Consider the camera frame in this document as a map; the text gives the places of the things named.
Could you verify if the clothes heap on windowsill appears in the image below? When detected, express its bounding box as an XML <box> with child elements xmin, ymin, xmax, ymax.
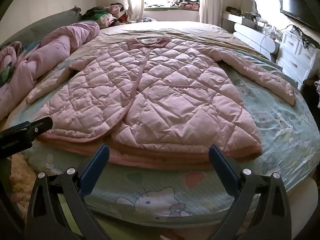
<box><xmin>167</xmin><ymin>0</ymin><xmax>200</xmax><ymax>8</ymax></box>

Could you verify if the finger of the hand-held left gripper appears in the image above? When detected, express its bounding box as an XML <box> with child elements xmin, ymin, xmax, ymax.
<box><xmin>15</xmin><ymin>117</ymin><xmax>54</xmax><ymax>140</ymax></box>

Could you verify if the cluster of cosmetics bottles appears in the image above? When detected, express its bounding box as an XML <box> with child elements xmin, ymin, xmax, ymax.
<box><xmin>242</xmin><ymin>12</ymin><xmax>280</xmax><ymax>34</ymax></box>

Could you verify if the cream curtain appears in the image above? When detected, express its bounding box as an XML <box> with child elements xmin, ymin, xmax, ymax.
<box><xmin>122</xmin><ymin>0</ymin><xmax>145</xmax><ymax>22</ymax></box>
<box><xmin>199</xmin><ymin>0</ymin><xmax>223</xmax><ymax>27</ymax></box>

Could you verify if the white vanity table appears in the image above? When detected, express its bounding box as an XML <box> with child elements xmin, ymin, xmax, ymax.
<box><xmin>222</xmin><ymin>12</ymin><xmax>280</xmax><ymax>60</ymax></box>

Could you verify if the pink rolled duvet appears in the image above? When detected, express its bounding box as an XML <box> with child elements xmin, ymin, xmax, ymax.
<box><xmin>0</xmin><ymin>21</ymin><xmax>100</xmax><ymax>120</ymax></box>

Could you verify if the beige fluffy cloth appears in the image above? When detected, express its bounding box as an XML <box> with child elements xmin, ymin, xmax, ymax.
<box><xmin>10</xmin><ymin>154</ymin><xmax>34</xmax><ymax>207</ymax></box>

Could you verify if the scalloped vanity mirror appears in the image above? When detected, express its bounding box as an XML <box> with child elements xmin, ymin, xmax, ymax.
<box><xmin>240</xmin><ymin>0</ymin><xmax>258</xmax><ymax>15</ymax></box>

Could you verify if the pile of folded clothes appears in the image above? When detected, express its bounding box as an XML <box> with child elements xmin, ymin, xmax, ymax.
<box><xmin>81</xmin><ymin>3</ymin><xmax>130</xmax><ymax>29</ymax></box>

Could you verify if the cartoon printed bedsheet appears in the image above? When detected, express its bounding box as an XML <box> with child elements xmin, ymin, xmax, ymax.
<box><xmin>5</xmin><ymin>47</ymin><xmax>320</xmax><ymax>227</ymax></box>

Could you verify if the white chest of drawers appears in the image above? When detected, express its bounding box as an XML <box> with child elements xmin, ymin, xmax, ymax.
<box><xmin>275</xmin><ymin>26</ymin><xmax>318</xmax><ymax>88</ymax></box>

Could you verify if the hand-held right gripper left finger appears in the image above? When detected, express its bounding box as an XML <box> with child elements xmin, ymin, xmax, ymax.
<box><xmin>26</xmin><ymin>144</ymin><xmax>110</xmax><ymax>240</ymax></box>

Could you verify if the black wall television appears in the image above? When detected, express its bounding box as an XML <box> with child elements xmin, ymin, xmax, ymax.
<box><xmin>279</xmin><ymin>0</ymin><xmax>320</xmax><ymax>30</ymax></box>

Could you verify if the grey headboard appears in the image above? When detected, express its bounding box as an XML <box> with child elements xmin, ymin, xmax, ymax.
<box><xmin>0</xmin><ymin>6</ymin><xmax>82</xmax><ymax>48</ymax></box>

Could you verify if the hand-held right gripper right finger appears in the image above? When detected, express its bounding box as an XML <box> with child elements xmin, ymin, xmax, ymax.
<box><xmin>209</xmin><ymin>144</ymin><xmax>293</xmax><ymax>240</ymax></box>

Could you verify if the pink quilted coat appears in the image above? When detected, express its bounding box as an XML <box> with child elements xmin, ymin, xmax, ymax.
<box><xmin>26</xmin><ymin>36</ymin><xmax>297</xmax><ymax>167</ymax></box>

